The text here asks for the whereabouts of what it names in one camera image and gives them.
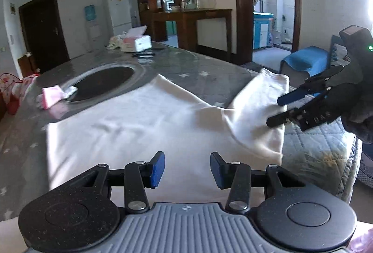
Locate person's right forearm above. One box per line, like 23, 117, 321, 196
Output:
341, 84, 373, 144

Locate pink cuffed white gloves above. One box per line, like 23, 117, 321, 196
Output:
36, 85, 78, 109

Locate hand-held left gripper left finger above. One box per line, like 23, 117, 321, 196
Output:
72, 151, 166, 214

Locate blue white cabinet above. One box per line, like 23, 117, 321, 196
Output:
253, 12, 275, 50

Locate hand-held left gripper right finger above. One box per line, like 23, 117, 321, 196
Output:
210, 151, 306, 214

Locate white refrigerator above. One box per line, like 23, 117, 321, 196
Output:
106, 0, 133, 35

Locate dark wooden counter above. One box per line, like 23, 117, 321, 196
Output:
151, 8, 234, 59

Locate blue covered armchair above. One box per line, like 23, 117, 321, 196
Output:
280, 46, 331, 75

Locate blue water bottle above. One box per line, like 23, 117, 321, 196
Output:
84, 4, 97, 21

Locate dark wooden door frame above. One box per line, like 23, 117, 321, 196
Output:
232, 0, 302, 66

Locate white pink tissue box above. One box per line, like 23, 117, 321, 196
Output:
121, 26, 152, 52

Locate dark wooden entrance door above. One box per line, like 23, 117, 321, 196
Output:
19, 0, 69, 73

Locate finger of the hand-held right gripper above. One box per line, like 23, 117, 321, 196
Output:
266, 109, 304, 128
277, 66, 345, 106

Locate cream white garment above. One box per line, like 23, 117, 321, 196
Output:
45, 68, 290, 207

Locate polka dot play tent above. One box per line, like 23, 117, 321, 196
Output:
0, 73, 39, 115

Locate white water dispenser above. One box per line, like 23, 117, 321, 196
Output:
86, 20, 101, 44

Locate round black built-in cooktop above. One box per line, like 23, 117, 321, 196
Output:
62, 64, 143, 103

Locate small wooden side table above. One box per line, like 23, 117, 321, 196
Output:
17, 52, 39, 78

